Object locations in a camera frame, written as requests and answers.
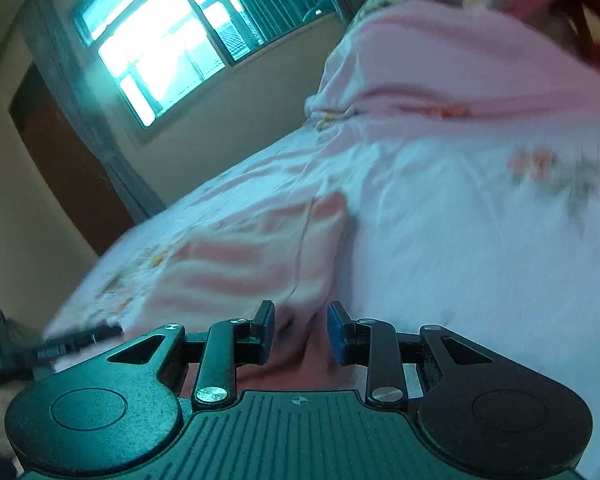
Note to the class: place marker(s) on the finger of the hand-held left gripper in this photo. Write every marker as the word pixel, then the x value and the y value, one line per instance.
pixel 80 340

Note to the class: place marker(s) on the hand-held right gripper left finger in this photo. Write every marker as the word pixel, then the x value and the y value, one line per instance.
pixel 268 332

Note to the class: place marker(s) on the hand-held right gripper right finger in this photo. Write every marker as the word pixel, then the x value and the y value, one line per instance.
pixel 336 335

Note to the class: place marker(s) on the floral bed sheet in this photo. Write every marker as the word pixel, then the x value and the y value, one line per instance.
pixel 455 240

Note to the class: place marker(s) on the brown wooden door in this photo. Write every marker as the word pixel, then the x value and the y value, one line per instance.
pixel 65 160

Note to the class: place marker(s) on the window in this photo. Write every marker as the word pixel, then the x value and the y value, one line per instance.
pixel 155 45

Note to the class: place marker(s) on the teal curtain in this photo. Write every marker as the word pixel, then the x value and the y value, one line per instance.
pixel 280 0

